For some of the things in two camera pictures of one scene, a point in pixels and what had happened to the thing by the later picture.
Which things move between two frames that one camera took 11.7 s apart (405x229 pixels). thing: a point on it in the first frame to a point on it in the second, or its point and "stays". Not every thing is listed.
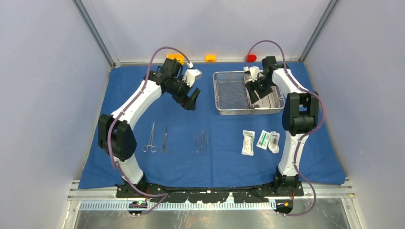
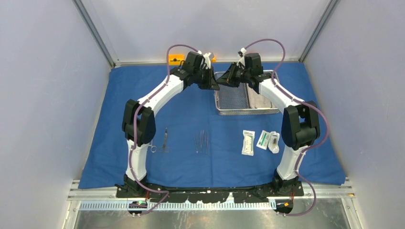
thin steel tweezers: (196, 142) stays
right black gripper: (252, 86) to (229, 75)
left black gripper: (190, 105) to (211, 83)
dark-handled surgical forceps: (165, 148) stays
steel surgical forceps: (153, 148) stays
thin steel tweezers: (206, 146) stays
